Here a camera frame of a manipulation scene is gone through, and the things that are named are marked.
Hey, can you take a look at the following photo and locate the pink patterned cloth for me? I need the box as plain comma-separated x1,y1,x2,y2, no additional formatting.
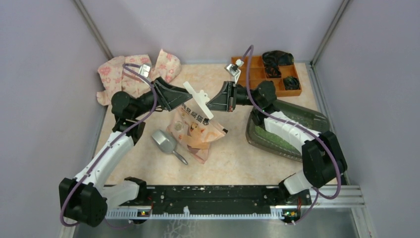
96,49,181,106

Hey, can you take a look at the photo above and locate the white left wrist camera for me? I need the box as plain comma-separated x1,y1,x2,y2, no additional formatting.
138,64,152,78

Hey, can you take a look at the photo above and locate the grey metal scoop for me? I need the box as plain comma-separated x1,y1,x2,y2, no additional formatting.
152,129,189,165

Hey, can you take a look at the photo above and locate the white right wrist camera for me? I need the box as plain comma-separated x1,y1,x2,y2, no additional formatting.
225,59,244,84

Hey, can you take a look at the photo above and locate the piano-key bag clip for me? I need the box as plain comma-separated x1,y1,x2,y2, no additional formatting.
183,81,214,119

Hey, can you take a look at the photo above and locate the small dark cloth ball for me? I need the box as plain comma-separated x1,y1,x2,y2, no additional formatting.
283,76,300,90

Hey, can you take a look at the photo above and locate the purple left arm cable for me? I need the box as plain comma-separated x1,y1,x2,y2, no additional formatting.
59,63,159,229

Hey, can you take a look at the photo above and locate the orange compartment tray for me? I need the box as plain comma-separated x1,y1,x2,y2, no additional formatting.
249,56,302,97

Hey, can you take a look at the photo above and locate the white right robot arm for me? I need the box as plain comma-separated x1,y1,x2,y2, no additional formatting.
206,81,347,204

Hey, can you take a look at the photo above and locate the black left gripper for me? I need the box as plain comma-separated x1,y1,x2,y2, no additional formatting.
132,76,193,119

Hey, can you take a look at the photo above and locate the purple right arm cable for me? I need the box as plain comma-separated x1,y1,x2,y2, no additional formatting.
241,44,343,225

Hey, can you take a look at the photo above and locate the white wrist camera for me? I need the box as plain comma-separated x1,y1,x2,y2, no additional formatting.
225,59,244,84
138,64,152,78

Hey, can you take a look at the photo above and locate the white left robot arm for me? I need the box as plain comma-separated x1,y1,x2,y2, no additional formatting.
59,77,195,227

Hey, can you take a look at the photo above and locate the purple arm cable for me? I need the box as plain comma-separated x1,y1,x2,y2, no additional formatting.
241,44,343,225
59,63,159,229

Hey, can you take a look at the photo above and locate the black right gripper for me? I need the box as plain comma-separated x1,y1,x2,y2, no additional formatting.
204,81,261,113

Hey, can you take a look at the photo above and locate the orange cat litter bag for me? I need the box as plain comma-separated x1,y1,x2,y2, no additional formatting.
166,103,228,164

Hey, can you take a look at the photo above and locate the dark green litter box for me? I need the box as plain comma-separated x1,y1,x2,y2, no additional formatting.
246,100,330,162

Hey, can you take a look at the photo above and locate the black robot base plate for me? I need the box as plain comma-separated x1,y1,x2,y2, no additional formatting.
105,185,312,223

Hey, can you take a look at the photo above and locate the dark cloth on tray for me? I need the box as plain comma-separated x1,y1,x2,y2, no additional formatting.
262,50,294,78

